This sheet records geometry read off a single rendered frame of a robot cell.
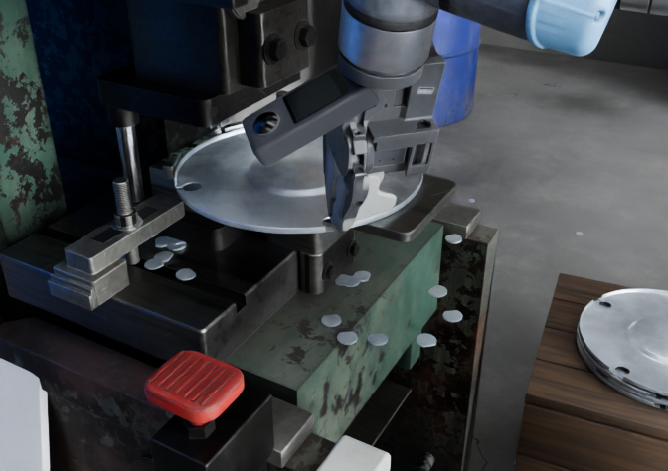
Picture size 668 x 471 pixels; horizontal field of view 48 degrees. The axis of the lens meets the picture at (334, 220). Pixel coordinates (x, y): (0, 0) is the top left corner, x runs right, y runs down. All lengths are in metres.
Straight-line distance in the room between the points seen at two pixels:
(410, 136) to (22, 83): 0.49
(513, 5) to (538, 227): 1.93
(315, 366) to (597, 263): 1.58
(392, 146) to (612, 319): 0.82
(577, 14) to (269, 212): 0.41
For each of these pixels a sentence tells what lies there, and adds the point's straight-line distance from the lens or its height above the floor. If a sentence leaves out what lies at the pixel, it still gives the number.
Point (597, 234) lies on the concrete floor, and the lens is 2.45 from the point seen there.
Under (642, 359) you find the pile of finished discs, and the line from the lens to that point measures 1.32.
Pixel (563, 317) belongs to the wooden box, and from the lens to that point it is 1.42.
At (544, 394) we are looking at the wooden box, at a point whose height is 0.35.
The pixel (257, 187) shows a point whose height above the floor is 0.78.
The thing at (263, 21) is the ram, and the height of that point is 0.97.
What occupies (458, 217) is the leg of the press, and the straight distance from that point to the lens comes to 1.09.
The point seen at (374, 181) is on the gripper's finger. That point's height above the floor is 0.86.
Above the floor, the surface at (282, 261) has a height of 0.70.
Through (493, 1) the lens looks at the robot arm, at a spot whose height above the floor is 1.05.
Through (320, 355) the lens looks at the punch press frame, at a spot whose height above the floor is 0.65.
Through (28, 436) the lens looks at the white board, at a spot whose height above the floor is 0.50.
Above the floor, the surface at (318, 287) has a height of 0.66.
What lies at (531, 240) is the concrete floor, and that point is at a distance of 2.35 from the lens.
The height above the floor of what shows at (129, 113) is 0.85.
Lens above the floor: 1.16
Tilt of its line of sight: 29 degrees down
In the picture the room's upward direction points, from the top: straight up
